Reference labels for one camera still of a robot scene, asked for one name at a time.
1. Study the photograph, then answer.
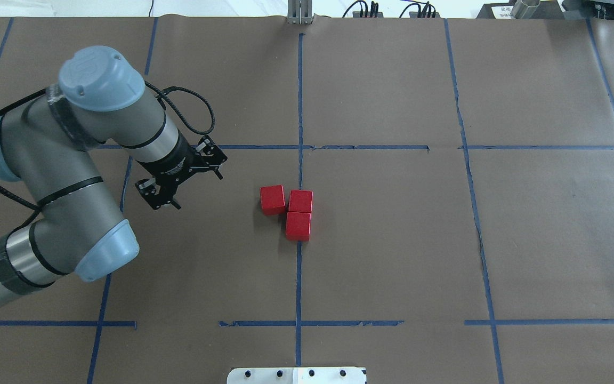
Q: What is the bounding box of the silver metal cup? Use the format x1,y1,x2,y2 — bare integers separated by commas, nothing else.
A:
510,0,541,19

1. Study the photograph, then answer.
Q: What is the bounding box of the aluminium frame post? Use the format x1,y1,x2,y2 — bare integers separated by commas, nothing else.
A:
287,0,314,25

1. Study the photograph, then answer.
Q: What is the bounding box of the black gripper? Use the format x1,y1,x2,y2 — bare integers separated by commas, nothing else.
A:
135,160,224,210

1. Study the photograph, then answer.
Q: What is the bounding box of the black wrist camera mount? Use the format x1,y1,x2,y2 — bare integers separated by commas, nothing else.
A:
190,134,228,173

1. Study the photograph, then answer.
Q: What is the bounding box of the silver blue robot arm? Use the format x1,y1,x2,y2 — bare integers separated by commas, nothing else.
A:
0,45,227,307

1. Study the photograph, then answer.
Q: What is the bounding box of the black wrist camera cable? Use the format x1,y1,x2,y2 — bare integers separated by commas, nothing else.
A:
0,84,216,211

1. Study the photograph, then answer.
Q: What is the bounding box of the white pedestal column base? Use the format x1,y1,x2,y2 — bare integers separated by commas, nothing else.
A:
227,366,368,383

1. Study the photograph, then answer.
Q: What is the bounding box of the red wooden block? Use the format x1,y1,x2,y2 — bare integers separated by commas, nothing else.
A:
288,189,313,213
285,211,312,242
259,185,287,216

